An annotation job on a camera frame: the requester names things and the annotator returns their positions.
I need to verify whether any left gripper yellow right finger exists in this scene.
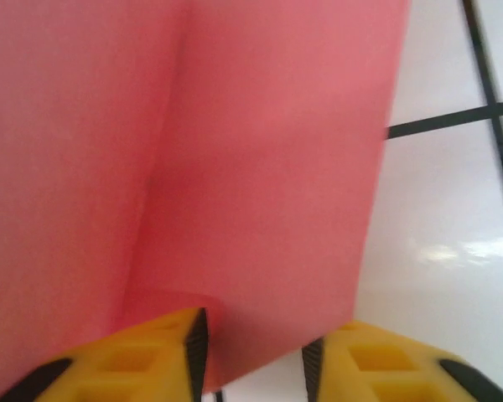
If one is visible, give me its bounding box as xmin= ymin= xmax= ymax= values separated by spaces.
xmin=301 ymin=321 xmax=503 ymax=402

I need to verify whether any pink paper sheet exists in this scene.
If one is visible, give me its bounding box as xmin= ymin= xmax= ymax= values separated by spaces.
xmin=0 ymin=0 xmax=412 ymax=397

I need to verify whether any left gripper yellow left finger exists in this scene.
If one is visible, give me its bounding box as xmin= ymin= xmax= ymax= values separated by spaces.
xmin=0 ymin=307 xmax=210 ymax=402

